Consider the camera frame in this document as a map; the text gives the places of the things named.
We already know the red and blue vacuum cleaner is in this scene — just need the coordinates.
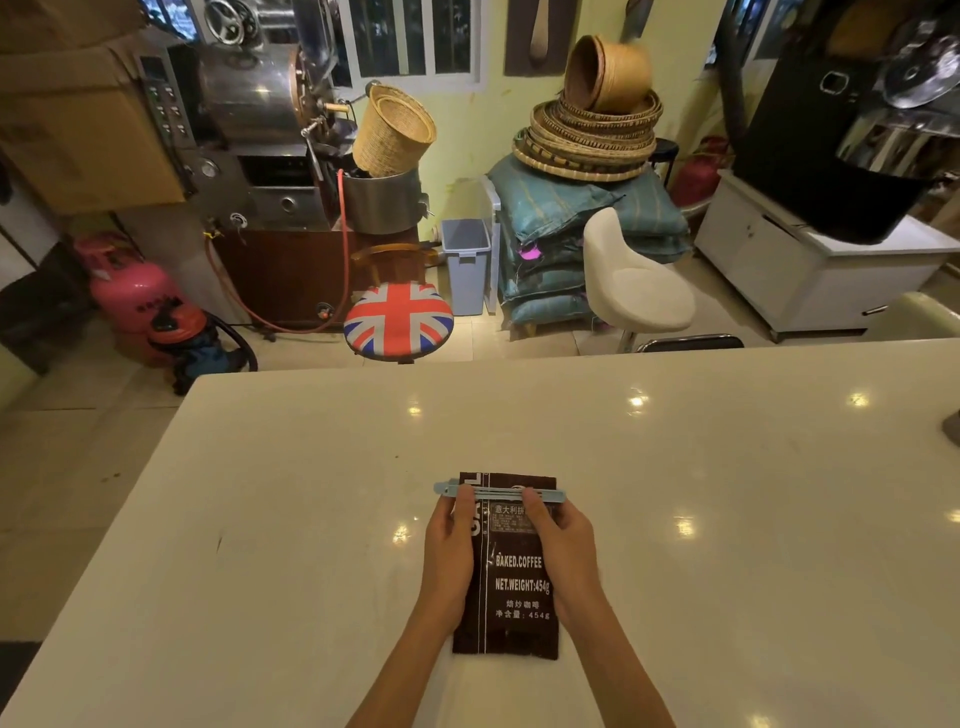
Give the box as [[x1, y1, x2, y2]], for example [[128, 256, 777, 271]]
[[147, 297, 260, 397]]

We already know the person's right hand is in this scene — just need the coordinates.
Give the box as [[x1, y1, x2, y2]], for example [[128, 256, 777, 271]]
[[521, 487, 603, 607]]

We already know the person's left forearm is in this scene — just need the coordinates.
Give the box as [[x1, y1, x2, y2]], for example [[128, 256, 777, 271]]
[[346, 588, 472, 728]]

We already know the steel coffee roaster machine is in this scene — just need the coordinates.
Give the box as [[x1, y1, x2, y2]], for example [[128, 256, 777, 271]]
[[133, 0, 358, 234]]

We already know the brown woven round basket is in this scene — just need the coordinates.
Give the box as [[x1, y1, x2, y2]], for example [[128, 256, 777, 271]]
[[563, 33, 654, 115]]

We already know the black chair backrest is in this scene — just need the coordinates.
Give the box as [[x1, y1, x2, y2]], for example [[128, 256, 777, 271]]
[[636, 334, 745, 354]]

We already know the dark brown coffee bag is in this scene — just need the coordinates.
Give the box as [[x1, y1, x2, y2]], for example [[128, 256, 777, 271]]
[[452, 472, 561, 662]]

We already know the white moulded bar stool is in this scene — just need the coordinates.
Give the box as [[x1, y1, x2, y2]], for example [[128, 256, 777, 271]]
[[582, 207, 696, 354]]

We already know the red gas cylinder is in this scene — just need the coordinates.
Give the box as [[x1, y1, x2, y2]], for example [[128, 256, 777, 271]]
[[669, 136, 732, 211]]

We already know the dark wall hanging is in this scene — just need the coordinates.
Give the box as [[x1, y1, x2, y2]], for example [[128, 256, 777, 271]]
[[503, 0, 584, 78]]

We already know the person's right forearm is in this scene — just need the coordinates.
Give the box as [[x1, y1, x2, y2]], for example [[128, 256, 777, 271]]
[[558, 583, 678, 728]]

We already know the stack of woven flat trays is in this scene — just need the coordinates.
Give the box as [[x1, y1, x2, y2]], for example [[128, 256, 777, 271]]
[[511, 88, 666, 184]]

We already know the white low cabinet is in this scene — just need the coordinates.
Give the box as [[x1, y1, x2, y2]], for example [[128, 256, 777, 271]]
[[694, 169, 960, 344]]

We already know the round steel cooling drum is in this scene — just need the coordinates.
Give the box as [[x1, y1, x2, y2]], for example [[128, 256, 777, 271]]
[[341, 168, 434, 237]]

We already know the light blue bag sealing clip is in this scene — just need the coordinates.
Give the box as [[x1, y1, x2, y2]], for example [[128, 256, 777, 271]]
[[433, 477, 570, 506]]

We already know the orange gas hose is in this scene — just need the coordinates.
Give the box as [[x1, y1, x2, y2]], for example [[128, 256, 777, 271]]
[[202, 169, 355, 336]]

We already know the light blue plastic bin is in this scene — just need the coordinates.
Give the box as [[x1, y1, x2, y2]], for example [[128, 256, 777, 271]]
[[439, 217, 493, 317]]

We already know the flag pattern round stool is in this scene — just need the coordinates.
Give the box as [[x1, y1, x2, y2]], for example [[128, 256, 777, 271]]
[[342, 281, 456, 364]]

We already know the black coffee roaster machine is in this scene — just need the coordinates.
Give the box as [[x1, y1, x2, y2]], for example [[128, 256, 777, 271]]
[[732, 0, 960, 246]]

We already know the pink gas cylinder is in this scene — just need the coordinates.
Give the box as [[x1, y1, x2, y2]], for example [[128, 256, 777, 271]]
[[73, 231, 183, 369]]

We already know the white framed barred window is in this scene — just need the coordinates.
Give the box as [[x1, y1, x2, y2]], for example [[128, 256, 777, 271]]
[[330, 0, 483, 93]]

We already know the person's left hand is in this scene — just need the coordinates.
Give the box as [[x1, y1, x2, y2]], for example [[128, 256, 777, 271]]
[[422, 485, 489, 606]]

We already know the tall woven bamboo basket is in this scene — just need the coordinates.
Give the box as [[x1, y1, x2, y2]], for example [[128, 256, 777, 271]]
[[351, 83, 438, 180]]

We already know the stack of teal sacks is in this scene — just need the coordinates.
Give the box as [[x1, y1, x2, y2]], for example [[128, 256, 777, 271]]
[[486, 153, 695, 330]]

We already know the wooden roaster base cabinet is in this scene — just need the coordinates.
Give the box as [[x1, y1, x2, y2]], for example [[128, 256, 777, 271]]
[[211, 227, 421, 331]]

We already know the brown wooden chair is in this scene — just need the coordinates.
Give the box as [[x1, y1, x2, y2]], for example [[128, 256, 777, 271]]
[[350, 243, 444, 289]]

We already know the large cardboard box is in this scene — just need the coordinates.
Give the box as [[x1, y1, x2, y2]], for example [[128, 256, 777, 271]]
[[0, 28, 198, 217]]

